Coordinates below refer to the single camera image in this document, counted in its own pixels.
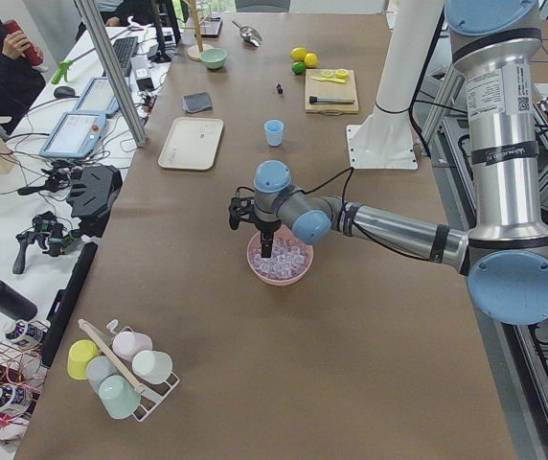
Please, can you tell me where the green lime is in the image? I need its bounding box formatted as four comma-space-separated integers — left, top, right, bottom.
291, 61, 306, 75

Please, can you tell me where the mint green bowl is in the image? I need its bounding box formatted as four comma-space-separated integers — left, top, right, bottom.
200, 47, 227, 70

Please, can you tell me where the wooden cutting board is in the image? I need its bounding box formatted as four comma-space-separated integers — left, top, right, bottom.
305, 69, 359, 114

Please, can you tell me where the grey folded cloth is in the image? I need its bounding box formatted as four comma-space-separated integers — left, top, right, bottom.
182, 92, 213, 114

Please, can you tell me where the black thermos bottle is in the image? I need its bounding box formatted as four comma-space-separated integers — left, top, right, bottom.
0, 280, 37, 321

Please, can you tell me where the pink bowl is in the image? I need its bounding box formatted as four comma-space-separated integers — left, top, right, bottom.
247, 233, 313, 287

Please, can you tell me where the blue teach pendant near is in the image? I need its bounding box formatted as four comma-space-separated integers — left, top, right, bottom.
39, 110, 107, 159

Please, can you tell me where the clear ice cubes pile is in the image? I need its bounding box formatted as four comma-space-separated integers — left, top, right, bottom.
249, 237, 309, 280

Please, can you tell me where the blue teach pendant far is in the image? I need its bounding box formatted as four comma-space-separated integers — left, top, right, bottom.
74, 77, 120, 118

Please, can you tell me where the aluminium frame post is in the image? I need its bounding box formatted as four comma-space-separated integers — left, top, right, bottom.
76, 0, 148, 148

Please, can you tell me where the wooden cup stand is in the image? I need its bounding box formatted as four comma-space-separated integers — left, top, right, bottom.
183, 0, 212, 61

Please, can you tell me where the black computer mouse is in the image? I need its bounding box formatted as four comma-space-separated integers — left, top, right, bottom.
53, 85, 77, 100

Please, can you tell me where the steel ice scoop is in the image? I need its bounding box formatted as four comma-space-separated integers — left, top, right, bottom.
232, 20, 263, 48

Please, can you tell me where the whole yellow lemon near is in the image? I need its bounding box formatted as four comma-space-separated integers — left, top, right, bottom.
303, 53, 319, 68

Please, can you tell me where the whole yellow lemon far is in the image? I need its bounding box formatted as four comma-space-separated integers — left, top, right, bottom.
289, 47, 308, 62

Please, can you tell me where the white wire cup rack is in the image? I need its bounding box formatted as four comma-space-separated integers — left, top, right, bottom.
78, 319, 181, 422

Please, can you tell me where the white cup on rack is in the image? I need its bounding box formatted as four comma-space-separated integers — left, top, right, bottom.
131, 350, 173, 384

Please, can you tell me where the cream rabbit tray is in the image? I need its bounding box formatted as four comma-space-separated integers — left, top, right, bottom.
158, 117, 224, 171

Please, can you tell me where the black keyboard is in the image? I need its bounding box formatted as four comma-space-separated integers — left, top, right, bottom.
112, 36, 138, 77

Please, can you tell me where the yellow cup on rack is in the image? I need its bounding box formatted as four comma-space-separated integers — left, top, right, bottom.
67, 339, 100, 380

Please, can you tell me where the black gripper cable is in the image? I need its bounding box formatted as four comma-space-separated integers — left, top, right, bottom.
302, 166, 447, 263

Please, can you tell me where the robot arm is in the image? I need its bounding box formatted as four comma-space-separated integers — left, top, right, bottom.
229, 1, 548, 325

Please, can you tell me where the lemon slice lower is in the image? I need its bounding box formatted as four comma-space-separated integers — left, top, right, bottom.
334, 69, 349, 80

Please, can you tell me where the whole yellow lemon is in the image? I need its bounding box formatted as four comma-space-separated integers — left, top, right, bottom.
303, 53, 319, 68
289, 47, 308, 62

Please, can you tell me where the light blue plastic cup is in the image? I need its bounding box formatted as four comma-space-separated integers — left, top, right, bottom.
263, 119, 285, 147

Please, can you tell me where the steel muddler black tip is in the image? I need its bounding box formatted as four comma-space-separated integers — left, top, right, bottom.
308, 96, 355, 104

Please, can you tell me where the blue teach pendant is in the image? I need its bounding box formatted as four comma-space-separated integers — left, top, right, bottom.
39, 110, 107, 159
74, 77, 120, 118

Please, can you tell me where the pink cup on rack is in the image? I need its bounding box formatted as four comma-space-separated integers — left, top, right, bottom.
112, 331, 153, 361

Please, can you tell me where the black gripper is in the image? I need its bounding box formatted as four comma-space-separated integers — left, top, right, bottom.
228, 196, 282, 259

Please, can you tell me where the mint cup on rack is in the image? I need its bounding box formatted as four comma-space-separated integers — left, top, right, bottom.
98, 375, 141, 420

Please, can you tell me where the yellow plastic knife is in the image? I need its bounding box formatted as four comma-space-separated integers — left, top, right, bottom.
309, 76, 347, 84

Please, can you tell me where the grey cup on rack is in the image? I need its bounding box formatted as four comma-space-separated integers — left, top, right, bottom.
86, 355, 117, 394

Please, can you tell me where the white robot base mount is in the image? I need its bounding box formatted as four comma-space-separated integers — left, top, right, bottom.
347, 0, 444, 171

